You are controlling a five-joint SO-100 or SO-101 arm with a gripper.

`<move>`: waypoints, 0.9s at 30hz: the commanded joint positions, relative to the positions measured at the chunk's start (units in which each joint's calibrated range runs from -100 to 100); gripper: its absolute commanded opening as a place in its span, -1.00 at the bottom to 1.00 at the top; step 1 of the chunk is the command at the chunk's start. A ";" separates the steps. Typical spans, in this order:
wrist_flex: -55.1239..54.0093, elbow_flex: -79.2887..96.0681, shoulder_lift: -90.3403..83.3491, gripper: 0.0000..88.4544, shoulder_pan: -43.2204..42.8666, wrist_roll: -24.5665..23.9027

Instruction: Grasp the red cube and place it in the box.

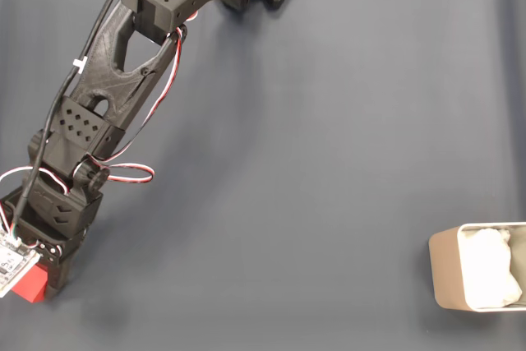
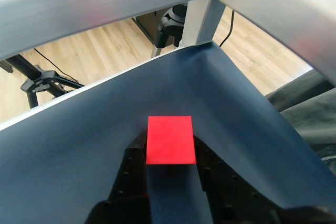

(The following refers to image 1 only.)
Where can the red cube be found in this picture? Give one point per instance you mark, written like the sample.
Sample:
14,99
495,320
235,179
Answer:
33,285

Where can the beige metal box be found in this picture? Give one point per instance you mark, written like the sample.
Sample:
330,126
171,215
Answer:
446,269

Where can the dark grey table mat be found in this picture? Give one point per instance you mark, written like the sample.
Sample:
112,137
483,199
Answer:
287,162

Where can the white crumpled tissue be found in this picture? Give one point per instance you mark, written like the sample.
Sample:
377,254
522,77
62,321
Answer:
489,269

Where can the white camera circuit board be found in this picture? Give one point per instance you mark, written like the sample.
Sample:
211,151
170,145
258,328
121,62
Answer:
14,262

